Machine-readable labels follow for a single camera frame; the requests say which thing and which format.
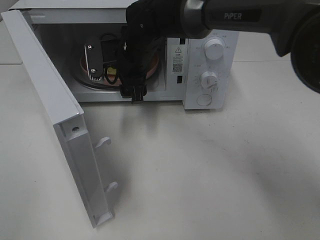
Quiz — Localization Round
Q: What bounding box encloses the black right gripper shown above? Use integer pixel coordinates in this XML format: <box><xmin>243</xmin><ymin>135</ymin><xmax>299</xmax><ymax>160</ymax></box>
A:
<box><xmin>116</xmin><ymin>25</ymin><xmax>160</xmax><ymax>104</ymax></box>

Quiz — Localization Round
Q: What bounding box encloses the pink round plate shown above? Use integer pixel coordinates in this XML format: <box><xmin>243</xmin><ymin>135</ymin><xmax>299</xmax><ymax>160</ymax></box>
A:
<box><xmin>79</xmin><ymin>53</ymin><xmax>160</xmax><ymax>88</ymax></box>

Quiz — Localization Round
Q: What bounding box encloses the round white door button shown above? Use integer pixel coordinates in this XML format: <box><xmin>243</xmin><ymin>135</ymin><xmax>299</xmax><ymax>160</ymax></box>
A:
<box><xmin>196</xmin><ymin>94</ymin><xmax>212</xmax><ymax>107</ymax></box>

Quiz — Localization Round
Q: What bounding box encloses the white timer knob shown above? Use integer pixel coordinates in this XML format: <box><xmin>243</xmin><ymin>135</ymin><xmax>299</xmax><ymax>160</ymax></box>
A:
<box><xmin>200</xmin><ymin>71</ymin><xmax>219</xmax><ymax>90</ymax></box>

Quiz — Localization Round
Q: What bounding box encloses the white microwave door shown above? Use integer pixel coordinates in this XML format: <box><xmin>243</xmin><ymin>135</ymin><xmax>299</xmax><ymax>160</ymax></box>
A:
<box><xmin>1</xmin><ymin>10</ymin><xmax>113</xmax><ymax>228</ymax></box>

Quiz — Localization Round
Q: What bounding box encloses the white bread sandwich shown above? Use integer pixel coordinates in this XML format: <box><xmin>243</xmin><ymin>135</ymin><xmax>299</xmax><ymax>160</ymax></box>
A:
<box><xmin>106</xmin><ymin>66</ymin><xmax>117</xmax><ymax>78</ymax></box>

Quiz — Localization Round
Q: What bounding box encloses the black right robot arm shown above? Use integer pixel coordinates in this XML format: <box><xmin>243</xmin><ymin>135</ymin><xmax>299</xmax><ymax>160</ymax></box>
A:
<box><xmin>116</xmin><ymin>0</ymin><xmax>320</xmax><ymax>102</ymax></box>

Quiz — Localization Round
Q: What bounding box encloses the glass microwave turntable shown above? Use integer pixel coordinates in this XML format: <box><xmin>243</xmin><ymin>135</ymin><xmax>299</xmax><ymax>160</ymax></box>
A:
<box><xmin>70</xmin><ymin>57</ymin><xmax>163</xmax><ymax>92</ymax></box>

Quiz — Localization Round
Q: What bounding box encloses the white microwave oven body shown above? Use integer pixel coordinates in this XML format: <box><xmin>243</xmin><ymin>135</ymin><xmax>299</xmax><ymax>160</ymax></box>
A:
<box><xmin>7</xmin><ymin>0</ymin><xmax>239</xmax><ymax>110</ymax></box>

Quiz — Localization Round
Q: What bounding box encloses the upper white power knob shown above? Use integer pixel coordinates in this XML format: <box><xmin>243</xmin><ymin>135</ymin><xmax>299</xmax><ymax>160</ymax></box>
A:
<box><xmin>204</xmin><ymin>37</ymin><xmax>225</xmax><ymax>60</ymax></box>

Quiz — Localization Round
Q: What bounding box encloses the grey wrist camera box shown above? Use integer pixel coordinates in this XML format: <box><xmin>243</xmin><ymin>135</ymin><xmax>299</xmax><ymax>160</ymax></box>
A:
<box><xmin>84</xmin><ymin>36</ymin><xmax>104</xmax><ymax>83</ymax></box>

